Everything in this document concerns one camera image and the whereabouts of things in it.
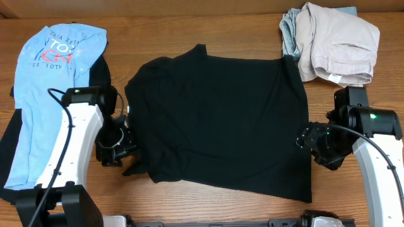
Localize black t-shirt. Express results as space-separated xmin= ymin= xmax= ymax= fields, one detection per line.
xmin=125 ymin=44 xmax=312 ymax=203

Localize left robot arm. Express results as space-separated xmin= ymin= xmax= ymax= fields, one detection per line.
xmin=16 ymin=86 xmax=134 ymax=227

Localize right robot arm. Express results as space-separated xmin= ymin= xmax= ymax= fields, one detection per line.
xmin=296 ymin=86 xmax=403 ymax=226

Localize black garment under pile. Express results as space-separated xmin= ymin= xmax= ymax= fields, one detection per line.
xmin=0 ymin=21 xmax=112 ymax=206

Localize beige folded pants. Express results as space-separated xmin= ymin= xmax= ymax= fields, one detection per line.
xmin=295 ymin=2 xmax=380 ymax=87

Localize light blue printed t-shirt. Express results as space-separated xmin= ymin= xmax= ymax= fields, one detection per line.
xmin=3 ymin=23 xmax=108 ymax=191

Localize grey-blue folded garment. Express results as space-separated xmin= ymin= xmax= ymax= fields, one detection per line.
xmin=278 ymin=6 xmax=358 ymax=62

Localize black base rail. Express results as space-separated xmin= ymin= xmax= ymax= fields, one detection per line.
xmin=104 ymin=218 xmax=357 ymax=227

